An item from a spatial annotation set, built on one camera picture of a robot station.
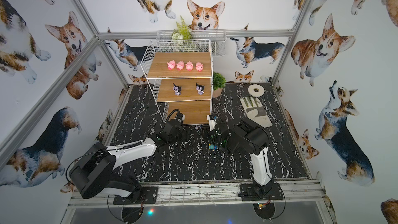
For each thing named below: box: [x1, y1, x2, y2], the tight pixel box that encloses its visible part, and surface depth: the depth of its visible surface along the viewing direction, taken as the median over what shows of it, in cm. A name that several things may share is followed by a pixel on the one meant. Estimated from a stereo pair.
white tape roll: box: [247, 84, 265, 97], surface depth 120 cm
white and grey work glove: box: [239, 96, 273, 129], surface depth 109 cm
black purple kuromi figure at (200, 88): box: [195, 81, 205, 95], surface depth 80 cm
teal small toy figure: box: [208, 143, 219, 152], surface depth 90 cm
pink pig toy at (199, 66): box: [195, 61, 204, 73], surface depth 70 cm
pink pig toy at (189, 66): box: [185, 60, 194, 72], surface depth 71 cm
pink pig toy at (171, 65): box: [166, 59, 176, 70], surface depth 72 cm
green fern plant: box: [171, 15, 194, 42], surface depth 83 cm
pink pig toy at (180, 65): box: [175, 60, 185, 72], surface depth 72 cm
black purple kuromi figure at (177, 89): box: [173, 82, 182, 96], surface depth 81 cm
